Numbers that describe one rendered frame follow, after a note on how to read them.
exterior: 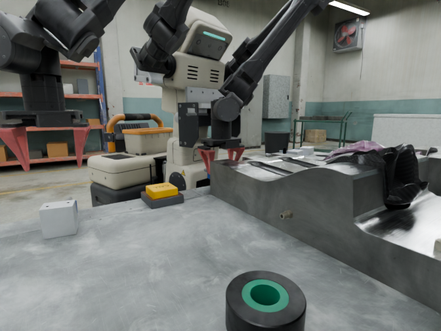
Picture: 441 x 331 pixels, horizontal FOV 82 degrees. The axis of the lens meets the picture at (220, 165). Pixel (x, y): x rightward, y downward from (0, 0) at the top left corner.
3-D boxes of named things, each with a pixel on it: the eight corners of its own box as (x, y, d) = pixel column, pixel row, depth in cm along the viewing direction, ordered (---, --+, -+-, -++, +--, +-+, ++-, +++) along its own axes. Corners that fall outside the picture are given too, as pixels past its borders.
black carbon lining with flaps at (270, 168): (242, 170, 64) (243, 132, 62) (286, 163, 73) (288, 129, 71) (396, 217, 36) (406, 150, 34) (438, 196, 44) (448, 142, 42)
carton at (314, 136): (302, 141, 853) (304, 129, 844) (315, 140, 885) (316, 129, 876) (314, 142, 816) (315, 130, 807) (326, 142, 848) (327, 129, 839)
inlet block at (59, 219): (58, 212, 55) (54, 188, 54) (83, 209, 57) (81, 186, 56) (42, 240, 44) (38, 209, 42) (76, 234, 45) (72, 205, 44)
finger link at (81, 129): (91, 170, 44) (85, 114, 42) (42, 173, 41) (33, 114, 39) (94, 162, 50) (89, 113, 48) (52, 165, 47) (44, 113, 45)
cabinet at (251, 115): (222, 149, 687) (222, 73, 646) (251, 146, 738) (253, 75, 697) (231, 151, 647) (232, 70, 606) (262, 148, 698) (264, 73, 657)
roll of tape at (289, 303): (209, 320, 27) (209, 291, 26) (259, 286, 32) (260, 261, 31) (270, 379, 21) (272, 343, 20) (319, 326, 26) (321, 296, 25)
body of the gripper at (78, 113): (79, 122, 42) (74, 75, 40) (2, 123, 38) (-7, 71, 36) (84, 121, 48) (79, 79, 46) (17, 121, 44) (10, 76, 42)
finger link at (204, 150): (230, 174, 72) (230, 141, 70) (209, 178, 69) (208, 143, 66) (218, 169, 78) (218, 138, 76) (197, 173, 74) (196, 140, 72)
